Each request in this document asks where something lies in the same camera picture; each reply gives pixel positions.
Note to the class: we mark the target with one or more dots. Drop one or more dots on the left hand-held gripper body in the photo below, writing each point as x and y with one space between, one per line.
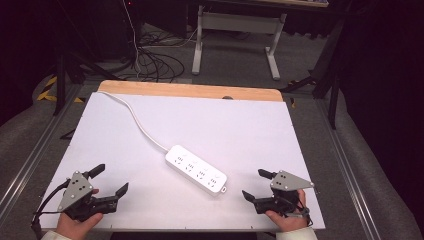
78 190

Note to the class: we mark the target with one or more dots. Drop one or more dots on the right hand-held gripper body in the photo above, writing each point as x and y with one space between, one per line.
286 182

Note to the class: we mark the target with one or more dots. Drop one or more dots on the white power strip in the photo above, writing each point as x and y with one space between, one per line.
196 170

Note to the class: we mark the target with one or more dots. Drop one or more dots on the person's left hand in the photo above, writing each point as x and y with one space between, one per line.
75 228

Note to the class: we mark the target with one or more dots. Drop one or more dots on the person's right hand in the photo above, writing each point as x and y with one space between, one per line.
293 222

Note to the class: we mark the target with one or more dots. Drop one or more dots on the white board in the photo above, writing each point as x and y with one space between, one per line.
216 130

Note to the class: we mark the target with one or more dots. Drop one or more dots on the black tripod stand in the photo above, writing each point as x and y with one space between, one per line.
60 83

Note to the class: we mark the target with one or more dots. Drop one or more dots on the black metal stand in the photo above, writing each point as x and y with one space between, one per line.
333 90

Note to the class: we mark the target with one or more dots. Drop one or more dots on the wooden table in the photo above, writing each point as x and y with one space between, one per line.
186 89

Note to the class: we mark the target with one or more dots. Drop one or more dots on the black cabinet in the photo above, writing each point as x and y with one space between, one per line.
110 26

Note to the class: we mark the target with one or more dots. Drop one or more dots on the wooden desk top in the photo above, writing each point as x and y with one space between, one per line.
300 2

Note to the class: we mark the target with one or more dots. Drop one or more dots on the aluminium rail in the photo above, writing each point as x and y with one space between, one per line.
31 156
346 173

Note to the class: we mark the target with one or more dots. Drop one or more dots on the white metal desk frame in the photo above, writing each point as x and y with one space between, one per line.
240 21

